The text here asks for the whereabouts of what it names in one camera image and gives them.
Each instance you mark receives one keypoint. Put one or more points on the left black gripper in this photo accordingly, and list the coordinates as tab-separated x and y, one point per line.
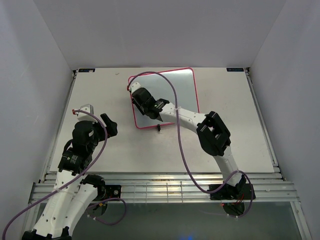
111	125

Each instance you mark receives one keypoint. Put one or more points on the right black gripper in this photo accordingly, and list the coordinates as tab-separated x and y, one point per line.
141	110

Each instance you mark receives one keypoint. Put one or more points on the pink framed whiteboard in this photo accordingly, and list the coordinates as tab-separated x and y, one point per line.
184	83

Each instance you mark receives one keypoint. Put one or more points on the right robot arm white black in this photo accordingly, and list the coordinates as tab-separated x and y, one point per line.
213	135

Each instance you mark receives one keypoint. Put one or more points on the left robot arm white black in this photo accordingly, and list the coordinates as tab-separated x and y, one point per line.
74	189

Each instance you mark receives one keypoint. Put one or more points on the left blue corner label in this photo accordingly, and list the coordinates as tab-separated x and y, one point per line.
86	70

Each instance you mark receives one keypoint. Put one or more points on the blue corner label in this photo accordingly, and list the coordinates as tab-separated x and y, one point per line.
86	70
235	69

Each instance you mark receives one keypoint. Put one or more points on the right blue corner label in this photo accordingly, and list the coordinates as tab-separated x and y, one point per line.
235	69

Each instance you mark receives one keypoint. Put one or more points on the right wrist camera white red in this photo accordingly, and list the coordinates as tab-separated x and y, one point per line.
134	86

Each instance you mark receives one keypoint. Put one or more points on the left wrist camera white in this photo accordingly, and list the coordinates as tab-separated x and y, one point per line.
86	113

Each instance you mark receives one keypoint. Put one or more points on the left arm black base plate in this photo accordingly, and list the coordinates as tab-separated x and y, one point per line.
109	191

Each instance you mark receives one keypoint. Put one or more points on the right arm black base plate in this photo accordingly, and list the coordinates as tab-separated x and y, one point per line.
229	192

